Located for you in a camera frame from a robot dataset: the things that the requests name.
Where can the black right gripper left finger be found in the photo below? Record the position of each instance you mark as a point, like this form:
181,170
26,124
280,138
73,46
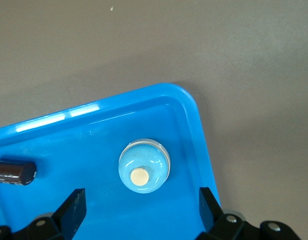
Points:
71,210

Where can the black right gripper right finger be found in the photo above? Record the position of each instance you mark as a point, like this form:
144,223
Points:
216,215

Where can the long dark brown capacitor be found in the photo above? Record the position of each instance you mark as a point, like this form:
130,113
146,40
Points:
14,172

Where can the light blue call bell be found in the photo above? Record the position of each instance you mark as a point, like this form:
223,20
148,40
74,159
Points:
143,160

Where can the blue plastic tray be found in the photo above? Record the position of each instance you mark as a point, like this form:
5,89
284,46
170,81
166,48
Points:
93,150

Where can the table cover sheet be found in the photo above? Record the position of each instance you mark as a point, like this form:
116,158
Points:
218,50

